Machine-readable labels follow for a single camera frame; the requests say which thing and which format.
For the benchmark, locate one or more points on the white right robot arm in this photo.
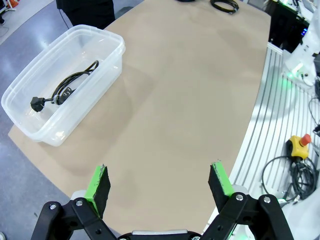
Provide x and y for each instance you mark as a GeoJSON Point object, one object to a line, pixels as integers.
{"type": "Point", "coordinates": [303, 50]}

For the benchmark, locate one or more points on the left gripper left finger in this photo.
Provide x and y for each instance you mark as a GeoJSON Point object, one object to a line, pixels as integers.
{"type": "Point", "coordinates": [100, 190]}

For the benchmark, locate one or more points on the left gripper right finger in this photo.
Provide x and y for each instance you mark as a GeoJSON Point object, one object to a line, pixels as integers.
{"type": "Point", "coordinates": [220, 187]}

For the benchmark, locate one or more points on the aluminium slotted base plate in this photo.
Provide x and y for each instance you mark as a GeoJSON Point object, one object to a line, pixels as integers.
{"type": "Point", "coordinates": [265, 100]}

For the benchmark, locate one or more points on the person in black t-shirt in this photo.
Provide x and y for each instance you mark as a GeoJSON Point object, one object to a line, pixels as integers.
{"type": "Point", "coordinates": [87, 12]}

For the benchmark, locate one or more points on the black equipment cabinet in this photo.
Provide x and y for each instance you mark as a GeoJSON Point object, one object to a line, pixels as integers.
{"type": "Point", "coordinates": [282, 25]}

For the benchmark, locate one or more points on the yellow emergency stop button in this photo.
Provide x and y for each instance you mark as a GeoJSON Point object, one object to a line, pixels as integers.
{"type": "Point", "coordinates": [298, 148]}

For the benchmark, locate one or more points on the orange white object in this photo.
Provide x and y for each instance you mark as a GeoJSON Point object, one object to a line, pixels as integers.
{"type": "Point", "coordinates": [13, 3]}

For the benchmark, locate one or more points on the clear plastic storage box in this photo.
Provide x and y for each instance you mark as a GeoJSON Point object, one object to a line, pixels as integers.
{"type": "Point", "coordinates": [105, 50]}

